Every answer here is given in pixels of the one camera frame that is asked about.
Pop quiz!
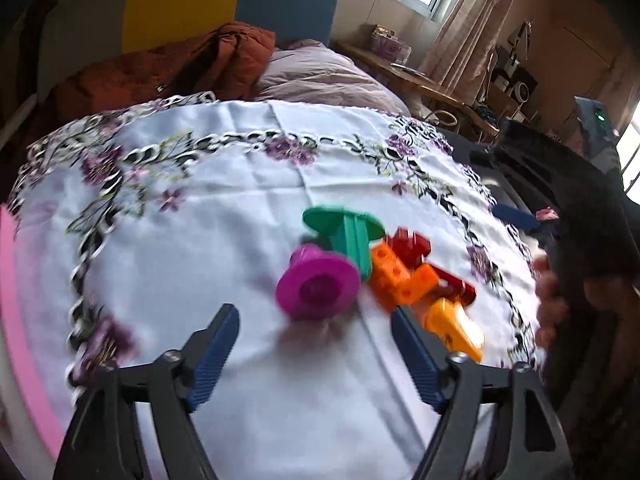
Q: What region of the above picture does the pink shallow box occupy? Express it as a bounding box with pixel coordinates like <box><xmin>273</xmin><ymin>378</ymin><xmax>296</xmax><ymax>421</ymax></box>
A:
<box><xmin>0</xmin><ymin>203</ymin><xmax>76</xmax><ymax>480</ymax></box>

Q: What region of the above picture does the pale patterned curtain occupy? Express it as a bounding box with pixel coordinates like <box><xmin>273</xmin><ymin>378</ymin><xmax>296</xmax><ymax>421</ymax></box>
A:
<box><xmin>420</xmin><ymin>0</ymin><xmax>526</xmax><ymax>96</ymax></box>

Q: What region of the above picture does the pale pink duvet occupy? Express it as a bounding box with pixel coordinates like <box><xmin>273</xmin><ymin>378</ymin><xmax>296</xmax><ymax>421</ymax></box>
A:
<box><xmin>252</xmin><ymin>40</ymin><xmax>411</xmax><ymax>116</ymax></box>

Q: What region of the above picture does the white floral tablecloth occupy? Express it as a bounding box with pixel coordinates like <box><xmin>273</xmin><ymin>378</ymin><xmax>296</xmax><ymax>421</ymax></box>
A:
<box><xmin>5</xmin><ymin>91</ymin><xmax>548</xmax><ymax>480</ymax></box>

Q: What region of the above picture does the rust brown quilt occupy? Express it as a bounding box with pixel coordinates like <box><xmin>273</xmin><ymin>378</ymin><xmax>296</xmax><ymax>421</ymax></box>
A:
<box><xmin>40</xmin><ymin>21</ymin><xmax>277</xmax><ymax>126</ymax></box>

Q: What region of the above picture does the red toy piece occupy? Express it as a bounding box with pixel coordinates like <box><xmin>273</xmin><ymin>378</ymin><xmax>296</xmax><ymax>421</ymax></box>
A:
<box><xmin>385</xmin><ymin>227</ymin><xmax>477</xmax><ymax>307</ymax></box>

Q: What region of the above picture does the black electronic device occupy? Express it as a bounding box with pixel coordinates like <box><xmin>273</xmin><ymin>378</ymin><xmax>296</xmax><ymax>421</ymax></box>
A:
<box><xmin>492</xmin><ymin>67</ymin><xmax>538</xmax><ymax>106</ymax></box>

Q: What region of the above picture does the yellow toy piece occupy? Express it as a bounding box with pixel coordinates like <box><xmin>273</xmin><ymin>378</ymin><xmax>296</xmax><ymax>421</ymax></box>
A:
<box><xmin>422</xmin><ymin>297</ymin><xmax>486</xmax><ymax>363</ymax></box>

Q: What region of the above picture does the magenta toy spool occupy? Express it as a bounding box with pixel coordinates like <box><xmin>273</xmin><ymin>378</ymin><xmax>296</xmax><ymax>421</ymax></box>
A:
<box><xmin>275</xmin><ymin>244</ymin><xmax>362</xmax><ymax>322</ymax></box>

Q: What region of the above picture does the person's right hand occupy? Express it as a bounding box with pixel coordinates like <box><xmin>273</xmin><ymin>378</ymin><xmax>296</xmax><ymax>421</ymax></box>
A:
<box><xmin>532</xmin><ymin>255</ymin><xmax>640</xmax><ymax>351</ymax></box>

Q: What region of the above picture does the grey yellow blue headboard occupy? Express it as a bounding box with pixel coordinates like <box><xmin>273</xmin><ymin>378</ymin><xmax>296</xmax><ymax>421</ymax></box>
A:
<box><xmin>35</xmin><ymin>0</ymin><xmax>340</xmax><ymax>56</ymax></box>

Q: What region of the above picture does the orange toy block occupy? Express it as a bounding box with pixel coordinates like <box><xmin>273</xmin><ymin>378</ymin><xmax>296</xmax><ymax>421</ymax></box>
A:
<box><xmin>369</xmin><ymin>242</ymin><xmax>441</xmax><ymax>313</ymax></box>

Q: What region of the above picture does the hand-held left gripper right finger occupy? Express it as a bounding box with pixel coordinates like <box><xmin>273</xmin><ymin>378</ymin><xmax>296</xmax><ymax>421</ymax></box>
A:
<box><xmin>390</xmin><ymin>306</ymin><xmax>576</xmax><ymax>480</ymax></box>

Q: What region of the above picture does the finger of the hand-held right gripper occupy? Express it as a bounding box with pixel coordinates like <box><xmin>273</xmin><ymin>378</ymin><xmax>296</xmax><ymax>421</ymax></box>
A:
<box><xmin>492</xmin><ymin>203</ymin><xmax>543</xmax><ymax>233</ymax></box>

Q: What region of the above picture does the green toy spool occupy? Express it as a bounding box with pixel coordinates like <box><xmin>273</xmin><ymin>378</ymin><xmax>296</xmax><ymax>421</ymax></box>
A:
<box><xmin>301</xmin><ymin>206</ymin><xmax>386</xmax><ymax>282</ymax></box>

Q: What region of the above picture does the wooden bedside desk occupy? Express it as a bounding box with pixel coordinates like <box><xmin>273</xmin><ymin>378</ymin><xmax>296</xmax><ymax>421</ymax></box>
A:
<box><xmin>332</xmin><ymin>40</ymin><xmax>501</xmax><ymax>141</ymax></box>

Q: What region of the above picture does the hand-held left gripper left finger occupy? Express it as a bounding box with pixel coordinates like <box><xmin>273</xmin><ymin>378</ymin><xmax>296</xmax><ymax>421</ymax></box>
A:
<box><xmin>52</xmin><ymin>303</ymin><xmax>241</xmax><ymax>480</ymax></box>

